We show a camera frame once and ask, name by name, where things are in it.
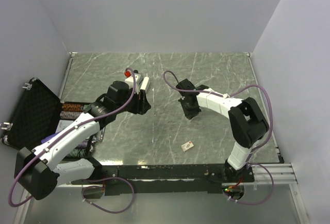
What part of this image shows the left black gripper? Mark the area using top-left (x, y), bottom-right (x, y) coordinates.
top-left (115, 87), bottom-right (151, 115)

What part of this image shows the white stapler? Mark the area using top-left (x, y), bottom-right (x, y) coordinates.
top-left (140, 76), bottom-right (150, 92)

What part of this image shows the blue black stapler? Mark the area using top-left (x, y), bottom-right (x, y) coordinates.
top-left (135, 73), bottom-right (143, 86)

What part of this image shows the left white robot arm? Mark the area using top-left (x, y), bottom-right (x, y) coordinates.
top-left (14, 81), bottom-right (151, 200)

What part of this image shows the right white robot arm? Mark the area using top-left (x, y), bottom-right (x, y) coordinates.
top-left (175, 79), bottom-right (273, 182)

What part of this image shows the staple box with red mark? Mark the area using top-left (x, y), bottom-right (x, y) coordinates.
top-left (181, 141), bottom-right (194, 152)

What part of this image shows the orange patterned tape roll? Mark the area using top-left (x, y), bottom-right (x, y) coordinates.
top-left (61, 103), bottom-right (84, 112)

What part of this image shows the purple pen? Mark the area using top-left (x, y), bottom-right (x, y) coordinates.
top-left (41, 134), bottom-right (57, 144)

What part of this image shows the black foam-lined case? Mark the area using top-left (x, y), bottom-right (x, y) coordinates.
top-left (1, 78), bottom-right (89, 150)

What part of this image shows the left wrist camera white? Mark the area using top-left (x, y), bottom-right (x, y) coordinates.
top-left (124, 70), bottom-right (140, 88)

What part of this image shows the silver case handle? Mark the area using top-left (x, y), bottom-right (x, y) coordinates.
top-left (93, 128), bottom-right (105, 142)

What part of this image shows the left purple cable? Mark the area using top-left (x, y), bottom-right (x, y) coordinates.
top-left (7, 67), bottom-right (137, 207)

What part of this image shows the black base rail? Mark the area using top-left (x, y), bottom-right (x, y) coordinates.
top-left (72, 164), bottom-right (255, 196)

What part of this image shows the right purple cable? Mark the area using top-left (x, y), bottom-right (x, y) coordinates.
top-left (163, 70), bottom-right (275, 205)

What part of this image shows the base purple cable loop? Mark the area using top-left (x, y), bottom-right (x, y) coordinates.
top-left (81, 177), bottom-right (135, 213)

